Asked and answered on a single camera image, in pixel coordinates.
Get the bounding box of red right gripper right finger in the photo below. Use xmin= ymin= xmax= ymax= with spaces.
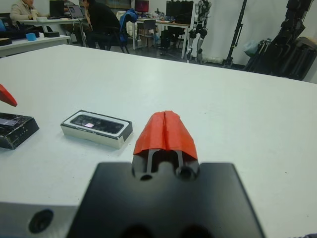
xmin=163 ymin=110 xmax=201 ymax=181

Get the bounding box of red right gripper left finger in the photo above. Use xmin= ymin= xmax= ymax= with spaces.
xmin=130 ymin=111 xmax=166 ymax=181

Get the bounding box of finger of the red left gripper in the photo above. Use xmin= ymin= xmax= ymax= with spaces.
xmin=0 ymin=83 xmax=18 ymax=108

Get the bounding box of black glossy box lid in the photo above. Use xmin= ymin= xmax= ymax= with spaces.
xmin=0 ymin=112 xmax=40 ymax=150

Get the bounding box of white side table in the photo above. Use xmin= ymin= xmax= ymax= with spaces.
xmin=0 ymin=34 xmax=72 ymax=58

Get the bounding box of black soft bag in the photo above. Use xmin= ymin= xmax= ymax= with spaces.
xmin=4 ymin=21 xmax=44 ymax=40

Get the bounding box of person in beige jacket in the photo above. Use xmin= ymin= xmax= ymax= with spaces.
xmin=9 ymin=0 xmax=38 ymax=22

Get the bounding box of long white desk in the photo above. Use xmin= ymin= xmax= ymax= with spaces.
xmin=18 ymin=17 xmax=87 ymax=48

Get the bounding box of black office chair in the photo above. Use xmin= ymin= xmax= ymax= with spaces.
xmin=160 ymin=24 xmax=187 ymax=54

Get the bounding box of black laptop screen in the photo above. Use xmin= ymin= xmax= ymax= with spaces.
xmin=49 ymin=0 xmax=65 ymax=18

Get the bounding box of silver humanoid robot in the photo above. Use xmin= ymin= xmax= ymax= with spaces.
xmin=186 ymin=0 xmax=213 ymax=63

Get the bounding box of grey chair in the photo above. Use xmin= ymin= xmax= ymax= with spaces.
xmin=142 ymin=19 xmax=157 ymax=48

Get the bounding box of open grey laptop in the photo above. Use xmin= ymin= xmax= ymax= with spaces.
xmin=66 ymin=4 xmax=87 ymax=19

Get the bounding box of white office desk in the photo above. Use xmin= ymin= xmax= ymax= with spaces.
xmin=132 ymin=17 xmax=192 ymax=59

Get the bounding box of translucent plastic bag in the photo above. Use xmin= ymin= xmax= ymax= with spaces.
xmin=243 ymin=40 xmax=260 ymax=57

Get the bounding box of folded tripods bundle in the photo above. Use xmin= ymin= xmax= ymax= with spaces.
xmin=244 ymin=38 xmax=273 ymax=73

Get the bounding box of blue jacket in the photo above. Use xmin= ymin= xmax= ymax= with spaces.
xmin=118 ymin=8 xmax=137 ymax=43

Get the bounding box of black gantry crane stand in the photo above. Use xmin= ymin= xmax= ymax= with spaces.
xmin=221 ymin=0 xmax=249 ymax=69

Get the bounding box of person in black clothes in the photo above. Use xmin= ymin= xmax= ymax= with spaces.
xmin=83 ymin=0 xmax=121 ymax=49

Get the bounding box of black ridged case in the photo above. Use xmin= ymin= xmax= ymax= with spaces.
xmin=173 ymin=0 xmax=194 ymax=24

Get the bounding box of black monitor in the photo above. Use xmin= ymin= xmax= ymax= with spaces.
xmin=165 ymin=1 xmax=177 ymax=17

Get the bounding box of red screen monitor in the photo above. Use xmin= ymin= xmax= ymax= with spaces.
xmin=134 ymin=0 xmax=150 ymax=13

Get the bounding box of tall black equipment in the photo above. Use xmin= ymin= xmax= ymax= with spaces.
xmin=272 ymin=0 xmax=313 ymax=78

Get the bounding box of white camera box base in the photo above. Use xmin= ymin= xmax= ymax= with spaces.
xmin=59 ymin=109 xmax=133 ymax=150

